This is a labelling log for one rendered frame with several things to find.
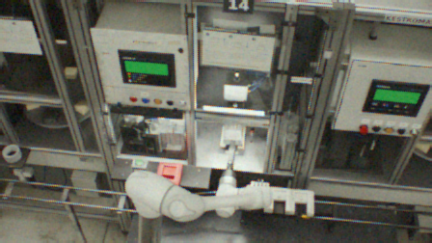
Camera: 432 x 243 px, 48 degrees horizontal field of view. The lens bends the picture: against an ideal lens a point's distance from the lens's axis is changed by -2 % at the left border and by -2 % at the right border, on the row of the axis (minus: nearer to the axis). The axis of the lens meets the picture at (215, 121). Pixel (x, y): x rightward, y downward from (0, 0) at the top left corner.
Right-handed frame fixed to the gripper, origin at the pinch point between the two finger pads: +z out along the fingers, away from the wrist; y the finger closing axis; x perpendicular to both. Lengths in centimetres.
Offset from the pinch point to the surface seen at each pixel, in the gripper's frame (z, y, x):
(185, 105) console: -8.4, 40.7, 23.0
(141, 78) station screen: -10, 58, 43
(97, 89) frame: -7, 45, 66
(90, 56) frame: -7, 66, 66
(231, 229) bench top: -31.0, -32.8, -4.2
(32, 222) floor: -7, -100, 141
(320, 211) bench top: -13, -33, -54
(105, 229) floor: -6, -101, 86
